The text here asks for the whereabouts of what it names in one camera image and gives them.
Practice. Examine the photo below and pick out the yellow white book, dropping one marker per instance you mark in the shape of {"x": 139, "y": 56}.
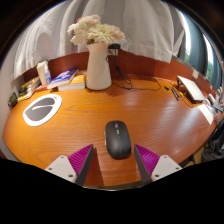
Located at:
{"x": 26, "y": 96}

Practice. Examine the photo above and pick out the dark jar with green lid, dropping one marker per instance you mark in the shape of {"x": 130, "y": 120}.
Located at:
{"x": 12, "y": 100}

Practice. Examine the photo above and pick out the white curtain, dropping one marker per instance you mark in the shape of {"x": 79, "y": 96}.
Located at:
{"x": 140, "y": 26}

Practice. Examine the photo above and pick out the cream travel tumbler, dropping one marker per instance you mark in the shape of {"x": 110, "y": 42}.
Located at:
{"x": 41, "y": 71}

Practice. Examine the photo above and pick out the red-brown book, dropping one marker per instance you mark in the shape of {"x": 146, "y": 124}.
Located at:
{"x": 41, "y": 88}

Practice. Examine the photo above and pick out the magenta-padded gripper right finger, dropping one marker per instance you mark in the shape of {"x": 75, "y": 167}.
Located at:
{"x": 165, "y": 166}

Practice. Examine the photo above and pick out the black power adapter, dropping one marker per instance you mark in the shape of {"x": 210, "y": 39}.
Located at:
{"x": 114, "y": 46}

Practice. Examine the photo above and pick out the silver laptop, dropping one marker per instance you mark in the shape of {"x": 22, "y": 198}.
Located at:
{"x": 190, "y": 88}

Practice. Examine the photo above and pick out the white pink flower bouquet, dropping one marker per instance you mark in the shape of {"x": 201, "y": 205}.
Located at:
{"x": 100, "y": 31}

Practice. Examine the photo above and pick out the orange yellow book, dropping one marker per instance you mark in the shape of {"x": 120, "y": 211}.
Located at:
{"x": 77, "y": 81}

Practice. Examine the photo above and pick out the black computer mouse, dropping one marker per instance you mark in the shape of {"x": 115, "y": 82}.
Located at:
{"x": 118, "y": 141}

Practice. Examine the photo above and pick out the white ceramic pitcher vase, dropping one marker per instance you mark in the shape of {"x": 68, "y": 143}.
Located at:
{"x": 98, "y": 70}

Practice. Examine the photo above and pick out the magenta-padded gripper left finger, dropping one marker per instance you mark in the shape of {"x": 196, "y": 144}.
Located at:
{"x": 60, "y": 166}

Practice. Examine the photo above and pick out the blue book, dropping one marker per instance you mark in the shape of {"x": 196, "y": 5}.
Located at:
{"x": 63, "y": 77}

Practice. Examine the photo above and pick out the round white grey mouse pad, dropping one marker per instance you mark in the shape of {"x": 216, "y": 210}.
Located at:
{"x": 41, "y": 110}

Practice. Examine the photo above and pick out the black pen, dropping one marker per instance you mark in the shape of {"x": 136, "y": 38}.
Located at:
{"x": 175, "y": 93}

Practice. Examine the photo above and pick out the yellow and black book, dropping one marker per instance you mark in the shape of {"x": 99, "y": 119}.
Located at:
{"x": 31, "y": 81}

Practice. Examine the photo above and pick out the dark book with white spine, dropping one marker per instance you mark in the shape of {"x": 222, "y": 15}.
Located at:
{"x": 27, "y": 92}

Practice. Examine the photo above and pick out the dark framed window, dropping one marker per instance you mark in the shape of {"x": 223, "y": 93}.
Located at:
{"x": 196, "y": 43}

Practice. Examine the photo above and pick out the white paper sheet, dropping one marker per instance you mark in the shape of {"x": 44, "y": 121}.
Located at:
{"x": 206, "y": 114}

